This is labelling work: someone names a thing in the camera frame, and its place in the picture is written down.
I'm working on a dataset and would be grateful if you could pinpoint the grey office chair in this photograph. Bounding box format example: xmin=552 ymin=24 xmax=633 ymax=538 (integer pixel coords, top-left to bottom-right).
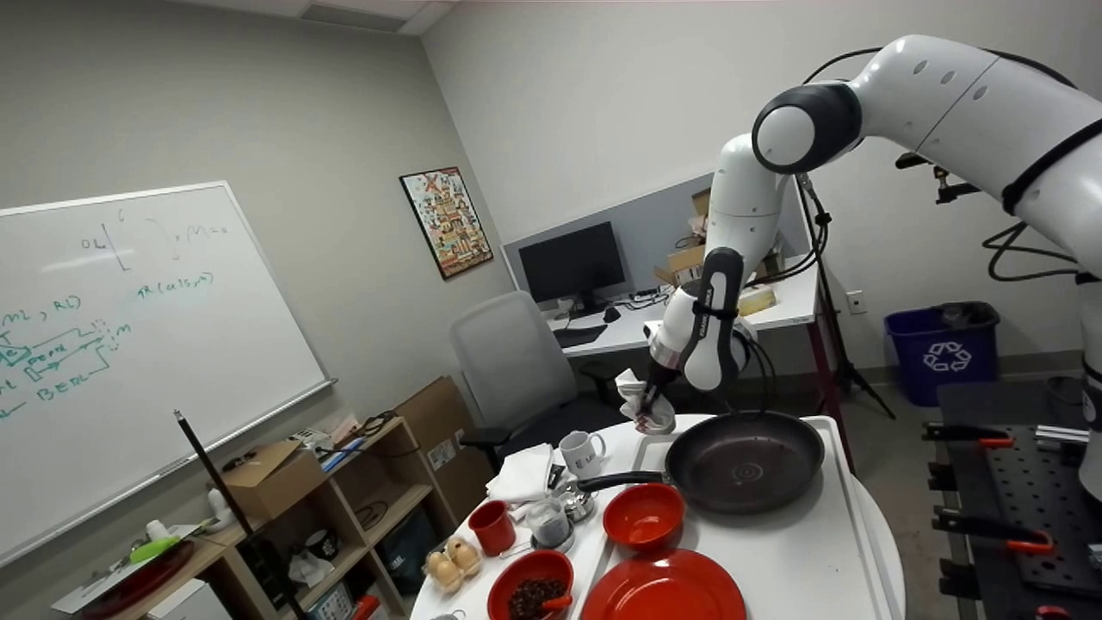
xmin=448 ymin=289 xmax=630 ymax=468

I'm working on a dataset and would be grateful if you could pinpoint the thin black pole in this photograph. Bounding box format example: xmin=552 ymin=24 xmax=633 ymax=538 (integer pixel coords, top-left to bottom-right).
xmin=171 ymin=411 xmax=296 ymax=620

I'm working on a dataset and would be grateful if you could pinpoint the large brown cardboard box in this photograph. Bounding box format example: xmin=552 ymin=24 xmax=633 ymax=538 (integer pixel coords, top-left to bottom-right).
xmin=392 ymin=374 xmax=500 ymax=518

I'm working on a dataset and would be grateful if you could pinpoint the empty red bowl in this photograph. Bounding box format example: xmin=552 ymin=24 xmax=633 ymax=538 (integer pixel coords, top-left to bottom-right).
xmin=599 ymin=478 xmax=690 ymax=555

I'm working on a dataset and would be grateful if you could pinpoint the wall whiteboard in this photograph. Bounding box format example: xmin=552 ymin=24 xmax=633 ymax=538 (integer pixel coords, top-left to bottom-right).
xmin=0 ymin=179 xmax=339 ymax=570

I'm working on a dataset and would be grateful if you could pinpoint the white office desk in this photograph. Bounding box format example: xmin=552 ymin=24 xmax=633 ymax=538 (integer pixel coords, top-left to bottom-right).
xmin=548 ymin=252 xmax=822 ymax=372

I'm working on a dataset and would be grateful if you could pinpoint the wooden shelf unit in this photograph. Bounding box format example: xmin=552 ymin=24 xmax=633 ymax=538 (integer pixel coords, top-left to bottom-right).
xmin=50 ymin=412 xmax=462 ymax=620

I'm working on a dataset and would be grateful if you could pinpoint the large red plate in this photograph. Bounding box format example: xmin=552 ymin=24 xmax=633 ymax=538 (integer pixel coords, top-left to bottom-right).
xmin=579 ymin=546 xmax=751 ymax=620

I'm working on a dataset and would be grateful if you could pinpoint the white napkin stack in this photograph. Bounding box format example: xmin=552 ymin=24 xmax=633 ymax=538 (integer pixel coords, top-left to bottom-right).
xmin=487 ymin=439 xmax=565 ymax=505

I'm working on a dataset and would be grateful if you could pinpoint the framed colourful poster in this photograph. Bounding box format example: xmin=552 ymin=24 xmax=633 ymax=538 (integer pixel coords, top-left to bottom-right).
xmin=395 ymin=166 xmax=500 ymax=287

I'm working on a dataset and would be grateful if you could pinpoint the beige bread roll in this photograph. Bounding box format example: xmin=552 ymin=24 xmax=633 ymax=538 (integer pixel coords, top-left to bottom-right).
xmin=424 ymin=546 xmax=462 ymax=595
xmin=444 ymin=533 xmax=487 ymax=578

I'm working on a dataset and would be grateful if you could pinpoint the black computer monitor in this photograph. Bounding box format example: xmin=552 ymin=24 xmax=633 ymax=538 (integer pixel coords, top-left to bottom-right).
xmin=513 ymin=218 xmax=630 ymax=320

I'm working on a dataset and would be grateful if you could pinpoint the grey desk partition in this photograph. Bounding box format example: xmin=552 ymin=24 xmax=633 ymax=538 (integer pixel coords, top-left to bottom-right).
xmin=503 ymin=175 xmax=722 ymax=301

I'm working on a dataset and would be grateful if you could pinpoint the small white bottle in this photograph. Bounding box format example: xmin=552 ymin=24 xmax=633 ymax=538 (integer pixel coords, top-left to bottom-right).
xmin=202 ymin=485 xmax=234 ymax=529

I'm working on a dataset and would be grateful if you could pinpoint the red cup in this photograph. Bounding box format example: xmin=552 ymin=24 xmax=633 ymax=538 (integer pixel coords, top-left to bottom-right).
xmin=465 ymin=500 xmax=519 ymax=562

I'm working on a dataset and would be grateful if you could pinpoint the black camera stand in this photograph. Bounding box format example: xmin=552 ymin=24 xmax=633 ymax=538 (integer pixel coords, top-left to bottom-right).
xmin=892 ymin=149 xmax=1006 ymax=208

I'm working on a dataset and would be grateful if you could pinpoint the red shallow dish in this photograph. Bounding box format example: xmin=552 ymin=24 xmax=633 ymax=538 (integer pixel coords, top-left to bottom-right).
xmin=81 ymin=541 xmax=200 ymax=617

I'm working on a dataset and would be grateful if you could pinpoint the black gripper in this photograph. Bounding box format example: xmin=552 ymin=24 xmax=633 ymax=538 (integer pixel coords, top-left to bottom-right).
xmin=637 ymin=360 xmax=683 ymax=432

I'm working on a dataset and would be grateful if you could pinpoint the green plastic item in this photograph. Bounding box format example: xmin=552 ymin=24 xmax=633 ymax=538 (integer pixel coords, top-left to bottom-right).
xmin=128 ymin=529 xmax=186 ymax=563

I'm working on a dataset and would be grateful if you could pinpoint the white plastic tray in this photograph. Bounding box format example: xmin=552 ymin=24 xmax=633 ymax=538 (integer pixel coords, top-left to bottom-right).
xmin=573 ymin=412 xmax=897 ymax=620

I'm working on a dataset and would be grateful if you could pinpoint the stack of books and papers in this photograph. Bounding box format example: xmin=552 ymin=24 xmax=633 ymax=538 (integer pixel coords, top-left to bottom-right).
xmin=291 ymin=412 xmax=377 ymax=476

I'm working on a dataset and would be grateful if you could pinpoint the black frying pan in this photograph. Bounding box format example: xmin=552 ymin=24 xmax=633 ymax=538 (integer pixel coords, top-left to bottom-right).
xmin=573 ymin=411 xmax=827 ymax=516

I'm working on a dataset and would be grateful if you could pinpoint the tan cardboard box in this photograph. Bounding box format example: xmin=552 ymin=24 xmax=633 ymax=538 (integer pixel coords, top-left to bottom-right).
xmin=684 ymin=184 xmax=722 ymax=242

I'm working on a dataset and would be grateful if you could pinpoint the red bowl with dark food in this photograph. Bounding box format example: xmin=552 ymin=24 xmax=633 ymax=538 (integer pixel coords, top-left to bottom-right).
xmin=487 ymin=546 xmax=579 ymax=620

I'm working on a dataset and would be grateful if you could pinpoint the small brown cardboard box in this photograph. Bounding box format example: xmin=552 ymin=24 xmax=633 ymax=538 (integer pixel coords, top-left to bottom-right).
xmin=222 ymin=439 xmax=333 ymax=528

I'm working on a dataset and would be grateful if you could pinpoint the open cardboard box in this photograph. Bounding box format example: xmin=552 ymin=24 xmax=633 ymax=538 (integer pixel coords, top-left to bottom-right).
xmin=658 ymin=242 xmax=708 ymax=289

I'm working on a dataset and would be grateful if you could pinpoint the round white table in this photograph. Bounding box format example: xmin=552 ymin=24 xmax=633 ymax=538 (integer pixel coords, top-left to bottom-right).
xmin=408 ymin=412 xmax=908 ymax=620

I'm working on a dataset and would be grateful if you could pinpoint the black workbench table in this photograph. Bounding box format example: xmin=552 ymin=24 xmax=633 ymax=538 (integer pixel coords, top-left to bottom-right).
xmin=937 ymin=374 xmax=1102 ymax=620

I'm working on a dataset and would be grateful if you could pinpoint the black keyboard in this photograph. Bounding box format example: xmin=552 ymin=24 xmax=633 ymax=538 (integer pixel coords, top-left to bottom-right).
xmin=552 ymin=323 xmax=612 ymax=352

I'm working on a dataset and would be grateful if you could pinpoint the blue recycling bin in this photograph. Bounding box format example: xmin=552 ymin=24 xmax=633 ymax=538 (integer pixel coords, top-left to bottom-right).
xmin=882 ymin=298 xmax=1006 ymax=411

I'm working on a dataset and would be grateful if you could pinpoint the metal shaker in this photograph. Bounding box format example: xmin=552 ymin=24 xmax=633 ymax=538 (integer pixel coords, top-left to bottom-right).
xmin=558 ymin=481 xmax=599 ymax=528
xmin=528 ymin=500 xmax=575 ymax=549

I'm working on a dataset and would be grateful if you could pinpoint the white mug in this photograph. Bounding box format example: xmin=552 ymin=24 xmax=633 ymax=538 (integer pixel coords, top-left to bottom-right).
xmin=555 ymin=428 xmax=610 ymax=478

